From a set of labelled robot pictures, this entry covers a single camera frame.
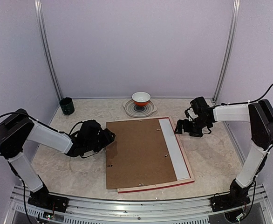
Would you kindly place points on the brown backing board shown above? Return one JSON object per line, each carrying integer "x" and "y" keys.
{"x": 139, "y": 155}

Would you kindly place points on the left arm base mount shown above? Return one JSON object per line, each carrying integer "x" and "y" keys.
{"x": 48, "y": 201}

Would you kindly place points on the left aluminium post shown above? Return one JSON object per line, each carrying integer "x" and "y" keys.
{"x": 44, "y": 41}

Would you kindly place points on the red wooden picture frame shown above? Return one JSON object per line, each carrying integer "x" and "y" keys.
{"x": 162, "y": 185}

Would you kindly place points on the dark green mug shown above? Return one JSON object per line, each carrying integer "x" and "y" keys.
{"x": 67, "y": 106}

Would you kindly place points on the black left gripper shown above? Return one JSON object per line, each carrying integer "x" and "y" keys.
{"x": 107, "y": 137}

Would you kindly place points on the grey striped plate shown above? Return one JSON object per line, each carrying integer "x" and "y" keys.
{"x": 136, "y": 111}

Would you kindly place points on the orange white bowl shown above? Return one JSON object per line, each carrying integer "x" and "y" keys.
{"x": 141, "y": 98}

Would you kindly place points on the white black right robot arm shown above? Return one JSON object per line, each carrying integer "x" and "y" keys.
{"x": 258, "y": 116}

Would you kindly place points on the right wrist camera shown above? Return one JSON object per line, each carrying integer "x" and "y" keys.
{"x": 189, "y": 113}

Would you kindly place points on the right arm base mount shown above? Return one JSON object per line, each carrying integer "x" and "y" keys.
{"x": 225, "y": 202}

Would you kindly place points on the aluminium post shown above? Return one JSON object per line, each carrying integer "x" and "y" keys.
{"x": 228, "y": 49}
{"x": 44, "y": 41}

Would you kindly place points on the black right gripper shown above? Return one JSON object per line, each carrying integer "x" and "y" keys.
{"x": 187, "y": 129}

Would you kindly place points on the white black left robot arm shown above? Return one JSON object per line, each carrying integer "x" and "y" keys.
{"x": 18, "y": 128}

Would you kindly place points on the right aluminium post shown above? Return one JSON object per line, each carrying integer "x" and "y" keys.
{"x": 228, "y": 49}

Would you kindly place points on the cat photo print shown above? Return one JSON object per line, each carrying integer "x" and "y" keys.
{"x": 177, "y": 159}

